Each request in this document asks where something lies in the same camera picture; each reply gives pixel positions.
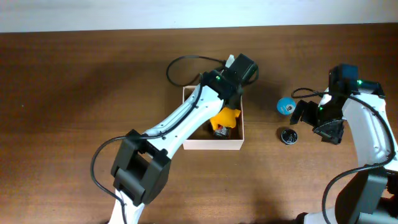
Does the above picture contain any yellow toy figure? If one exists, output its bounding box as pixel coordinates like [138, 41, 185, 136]
[210, 107, 241, 131]

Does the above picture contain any red toy monster truck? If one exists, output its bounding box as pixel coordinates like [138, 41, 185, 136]
[213, 125, 231, 139]

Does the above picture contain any black round wheel toy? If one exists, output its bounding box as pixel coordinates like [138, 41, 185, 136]
[280, 129, 298, 145]

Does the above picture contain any white cardboard box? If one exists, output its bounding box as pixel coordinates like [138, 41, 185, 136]
[182, 86, 244, 151]

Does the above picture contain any blue egg-shaped toy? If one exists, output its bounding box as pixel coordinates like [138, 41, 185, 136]
[276, 97, 296, 115]

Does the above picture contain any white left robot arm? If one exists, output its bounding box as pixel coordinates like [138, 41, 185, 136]
[110, 54, 259, 223]

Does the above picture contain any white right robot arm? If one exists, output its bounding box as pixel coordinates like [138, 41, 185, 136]
[290, 64, 397, 224]

